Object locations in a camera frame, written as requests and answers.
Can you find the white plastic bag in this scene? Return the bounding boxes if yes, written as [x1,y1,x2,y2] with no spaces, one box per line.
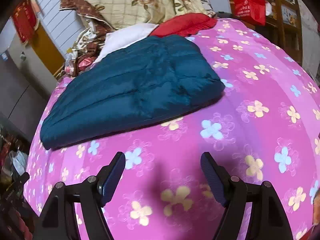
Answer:
[10,151,28,175]

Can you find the cream floral quilt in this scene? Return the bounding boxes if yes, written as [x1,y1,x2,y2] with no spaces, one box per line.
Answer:
[64,0,213,30]

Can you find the teal puffer jacket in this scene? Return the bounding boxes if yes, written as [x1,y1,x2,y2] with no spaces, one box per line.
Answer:
[40,35,225,150]

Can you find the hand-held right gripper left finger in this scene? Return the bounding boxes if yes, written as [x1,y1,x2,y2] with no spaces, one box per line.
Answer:
[37,152,126,240]

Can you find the white pillow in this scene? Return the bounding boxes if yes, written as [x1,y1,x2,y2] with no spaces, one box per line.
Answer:
[94,23,159,64]

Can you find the pink floral bed sheet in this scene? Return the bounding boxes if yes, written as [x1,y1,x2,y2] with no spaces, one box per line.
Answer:
[25,17,320,240]

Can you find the red shopping bag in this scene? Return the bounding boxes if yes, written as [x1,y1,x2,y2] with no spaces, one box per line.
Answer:
[233,0,266,26]

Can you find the yellow wooden door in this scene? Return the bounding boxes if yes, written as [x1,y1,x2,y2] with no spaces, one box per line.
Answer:
[30,25,65,78]

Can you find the red fringed wall hanging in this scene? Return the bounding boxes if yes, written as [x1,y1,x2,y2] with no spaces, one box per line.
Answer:
[12,0,39,44]

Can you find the grey wardrobe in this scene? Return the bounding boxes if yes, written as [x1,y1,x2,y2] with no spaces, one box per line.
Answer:
[0,52,50,140]

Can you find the brown floral blanket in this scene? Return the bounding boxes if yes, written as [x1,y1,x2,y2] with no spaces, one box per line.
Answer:
[59,0,113,75]

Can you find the wooden shelf rack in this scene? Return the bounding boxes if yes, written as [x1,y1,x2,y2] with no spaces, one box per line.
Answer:
[265,0,304,65]

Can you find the red cloth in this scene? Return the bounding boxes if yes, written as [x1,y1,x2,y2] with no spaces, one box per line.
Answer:
[150,12,217,37]

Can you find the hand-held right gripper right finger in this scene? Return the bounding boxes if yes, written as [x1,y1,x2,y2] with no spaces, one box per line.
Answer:
[200,152,293,240]

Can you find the clear plastic bag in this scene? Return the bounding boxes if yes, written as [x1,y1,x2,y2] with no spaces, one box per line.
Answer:
[64,50,80,77]

